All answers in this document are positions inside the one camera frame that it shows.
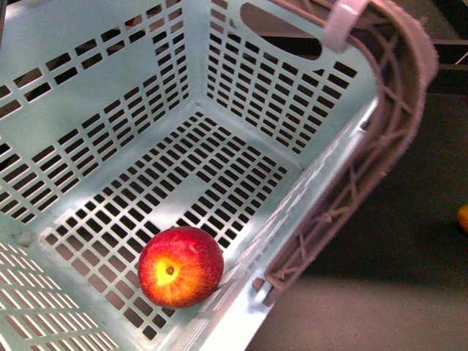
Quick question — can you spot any red yellow apple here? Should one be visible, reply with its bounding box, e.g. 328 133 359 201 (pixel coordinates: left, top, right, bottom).
137 226 224 309

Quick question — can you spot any light blue plastic basket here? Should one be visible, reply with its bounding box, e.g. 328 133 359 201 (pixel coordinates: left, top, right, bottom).
1 1 378 350

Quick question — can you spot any orange fruit at right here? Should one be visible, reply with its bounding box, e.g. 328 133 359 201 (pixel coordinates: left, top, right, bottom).
456 205 468 233

